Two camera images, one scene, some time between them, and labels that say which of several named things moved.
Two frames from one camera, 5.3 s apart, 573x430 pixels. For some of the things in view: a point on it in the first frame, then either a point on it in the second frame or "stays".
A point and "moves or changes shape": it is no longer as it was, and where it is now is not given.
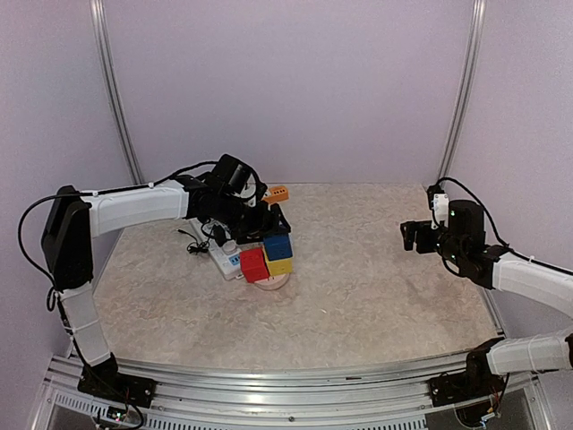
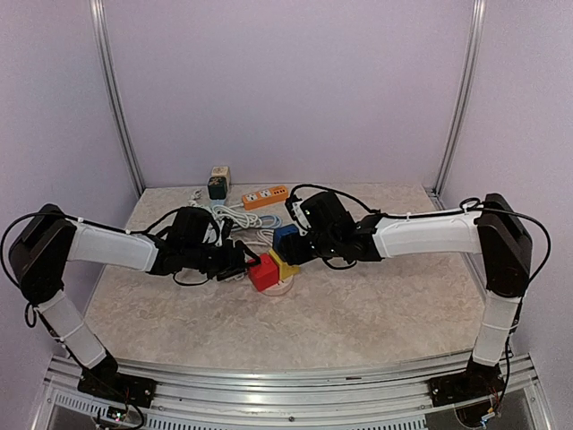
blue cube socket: [277, 247] moves or changes shape
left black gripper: [263, 226] -> [235, 263]
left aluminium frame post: [100, 29] stays
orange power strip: [277, 193] stays
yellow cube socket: [279, 267] moves or changes shape
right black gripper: [409, 237] -> [292, 253]
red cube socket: [253, 265] moves or changes shape
